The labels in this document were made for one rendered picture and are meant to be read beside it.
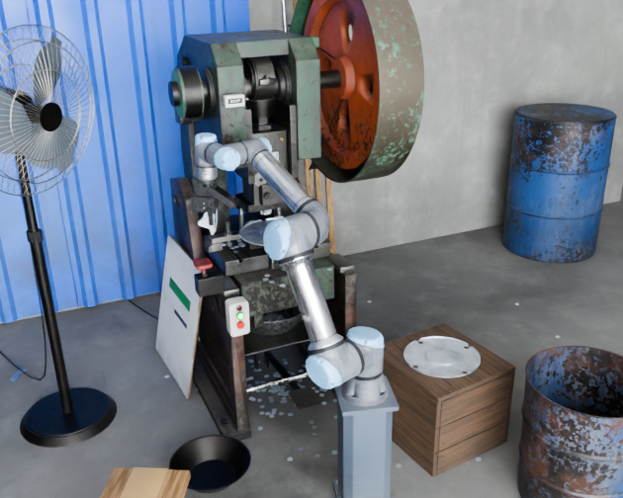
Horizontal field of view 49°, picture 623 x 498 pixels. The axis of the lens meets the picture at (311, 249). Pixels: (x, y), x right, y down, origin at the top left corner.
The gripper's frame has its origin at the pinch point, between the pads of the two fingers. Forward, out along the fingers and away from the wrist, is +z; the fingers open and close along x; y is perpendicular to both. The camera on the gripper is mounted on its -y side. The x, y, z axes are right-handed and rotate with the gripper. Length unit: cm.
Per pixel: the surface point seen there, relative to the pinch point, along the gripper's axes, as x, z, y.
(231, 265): -11.7, 18.1, -3.2
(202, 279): 5.1, 16.8, 3.6
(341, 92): -48, -43, -39
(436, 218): -218, 67, -92
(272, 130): -29.5, -30.9, -15.5
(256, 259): -16.9, 17.2, -11.8
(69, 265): -92, 63, 106
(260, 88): -26, -47, -12
